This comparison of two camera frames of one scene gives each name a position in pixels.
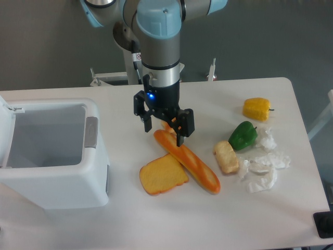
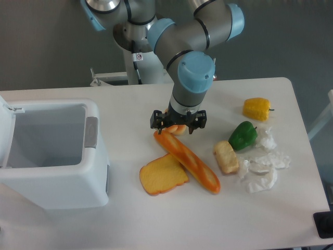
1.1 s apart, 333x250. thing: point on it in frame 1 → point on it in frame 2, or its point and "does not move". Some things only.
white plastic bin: [50, 152] does not move
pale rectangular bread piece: [226, 157] does not move
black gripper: [163, 102] → [196, 120]
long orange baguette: [205, 176] does not move
